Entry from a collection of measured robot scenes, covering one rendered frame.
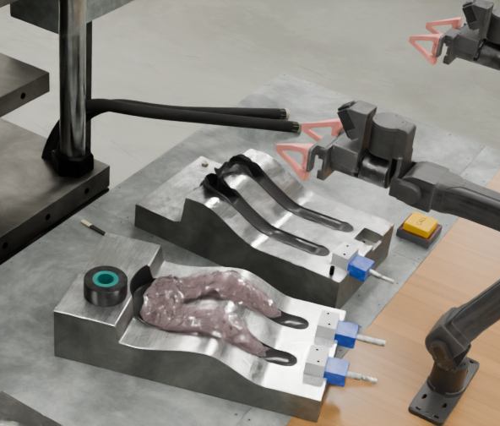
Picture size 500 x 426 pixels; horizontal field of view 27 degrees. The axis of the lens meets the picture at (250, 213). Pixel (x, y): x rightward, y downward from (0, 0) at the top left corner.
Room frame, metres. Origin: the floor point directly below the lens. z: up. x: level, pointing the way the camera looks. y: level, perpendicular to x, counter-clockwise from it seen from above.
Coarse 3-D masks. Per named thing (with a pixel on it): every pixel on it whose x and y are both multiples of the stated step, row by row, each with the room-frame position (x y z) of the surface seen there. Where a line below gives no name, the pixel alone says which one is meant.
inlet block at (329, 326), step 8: (328, 312) 1.52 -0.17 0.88; (320, 320) 1.49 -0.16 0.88; (328, 320) 1.49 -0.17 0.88; (336, 320) 1.49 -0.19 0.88; (320, 328) 1.47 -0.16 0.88; (328, 328) 1.47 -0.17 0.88; (336, 328) 1.49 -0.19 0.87; (344, 328) 1.49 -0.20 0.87; (352, 328) 1.49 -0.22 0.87; (320, 336) 1.47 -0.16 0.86; (328, 336) 1.47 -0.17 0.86; (336, 336) 1.47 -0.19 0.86; (344, 336) 1.47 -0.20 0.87; (352, 336) 1.47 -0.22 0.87; (360, 336) 1.48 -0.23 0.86; (368, 336) 1.48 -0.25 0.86; (344, 344) 1.47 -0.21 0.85; (352, 344) 1.47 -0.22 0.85; (376, 344) 1.47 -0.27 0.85; (384, 344) 1.47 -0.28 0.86
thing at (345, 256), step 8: (336, 248) 1.68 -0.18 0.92; (344, 248) 1.68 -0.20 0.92; (352, 248) 1.68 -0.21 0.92; (336, 256) 1.66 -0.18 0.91; (344, 256) 1.65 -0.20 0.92; (352, 256) 1.66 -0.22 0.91; (360, 256) 1.68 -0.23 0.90; (336, 264) 1.66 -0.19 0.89; (344, 264) 1.65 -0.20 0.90; (352, 264) 1.65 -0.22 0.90; (360, 264) 1.65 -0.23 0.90; (368, 264) 1.66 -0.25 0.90; (352, 272) 1.64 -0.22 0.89; (360, 272) 1.64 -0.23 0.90; (368, 272) 1.64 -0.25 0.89; (376, 272) 1.64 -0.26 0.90; (360, 280) 1.63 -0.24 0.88; (384, 280) 1.63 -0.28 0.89; (392, 280) 1.62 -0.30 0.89
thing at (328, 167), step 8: (320, 152) 1.53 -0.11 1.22; (328, 152) 1.53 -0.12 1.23; (328, 160) 1.53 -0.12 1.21; (360, 160) 1.52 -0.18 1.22; (328, 168) 1.54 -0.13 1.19; (336, 168) 1.54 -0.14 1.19; (344, 168) 1.53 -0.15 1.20; (360, 168) 1.52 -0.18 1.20; (320, 176) 1.52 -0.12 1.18; (328, 176) 1.54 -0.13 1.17; (352, 176) 1.53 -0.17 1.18
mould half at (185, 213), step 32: (256, 160) 1.95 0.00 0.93; (160, 192) 1.89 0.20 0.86; (192, 192) 1.91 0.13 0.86; (256, 192) 1.85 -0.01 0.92; (288, 192) 1.90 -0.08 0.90; (160, 224) 1.80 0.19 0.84; (192, 224) 1.77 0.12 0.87; (224, 224) 1.73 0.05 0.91; (288, 224) 1.79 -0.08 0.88; (352, 224) 1.81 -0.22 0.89; (384, 224) 1.82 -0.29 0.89; (224, 256) 1.73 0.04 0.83; (256, 256) 1.69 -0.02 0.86; (288, 256) 1.67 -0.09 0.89; (320, 256) 1.68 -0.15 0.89; (384, 256) 1.82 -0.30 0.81; (288, 288) 1.65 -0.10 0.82; (320, 288) 1.62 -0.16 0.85; (352, 288) 1.67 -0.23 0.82
